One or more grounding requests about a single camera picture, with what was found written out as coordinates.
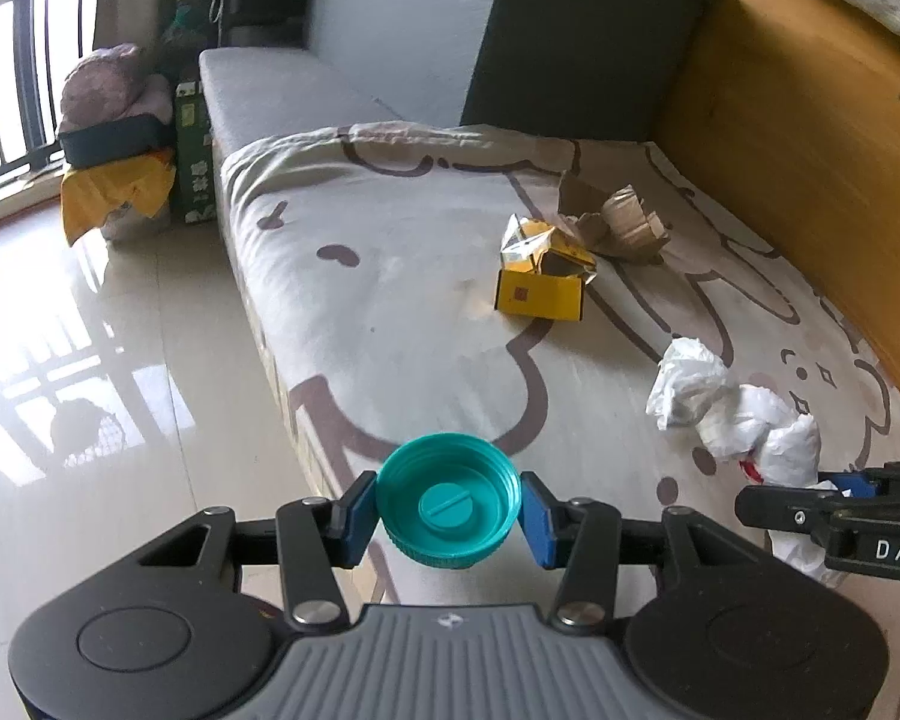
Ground crumpled gold foil wrapper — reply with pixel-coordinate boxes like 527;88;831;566
499;213;598;287

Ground wooden side board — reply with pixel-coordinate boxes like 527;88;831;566
654;0;900;458

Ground green cardboard box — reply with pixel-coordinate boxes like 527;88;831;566
172;81;218;225

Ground torn brown cardboard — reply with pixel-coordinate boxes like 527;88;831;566
556;168;673;265

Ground white plastic bag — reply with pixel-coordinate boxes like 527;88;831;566
696;382;850;587

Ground yellow cardboard box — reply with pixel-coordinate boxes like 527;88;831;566
493;267;587;322

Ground dark grey backrest cushion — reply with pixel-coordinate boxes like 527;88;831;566
461;0;724;148

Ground teal plastic bottle cap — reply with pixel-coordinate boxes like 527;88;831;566
375;431;524;569

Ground dark storage basket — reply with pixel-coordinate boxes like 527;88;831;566
58;114;176;167

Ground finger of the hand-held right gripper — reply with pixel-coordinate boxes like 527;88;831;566
817;465;900;500
736;484;845;535

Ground crumpled white tissue paper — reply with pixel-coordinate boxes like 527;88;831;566
645;336;733;432

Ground balcony railing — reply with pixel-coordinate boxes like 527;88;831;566
0;0;100;202

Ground pink cloth bundle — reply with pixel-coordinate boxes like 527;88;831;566
61;43;175;130

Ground printed beige blanket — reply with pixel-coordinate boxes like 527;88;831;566
220;122;900;720

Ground teal patterned curtain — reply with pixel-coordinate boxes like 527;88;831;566
157;0;230;85

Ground grey sofa bed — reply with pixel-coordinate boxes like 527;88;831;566
197;45;421;605

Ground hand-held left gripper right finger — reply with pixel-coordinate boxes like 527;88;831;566
520;470;764;629

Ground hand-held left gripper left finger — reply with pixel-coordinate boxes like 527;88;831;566
139;471;380;631

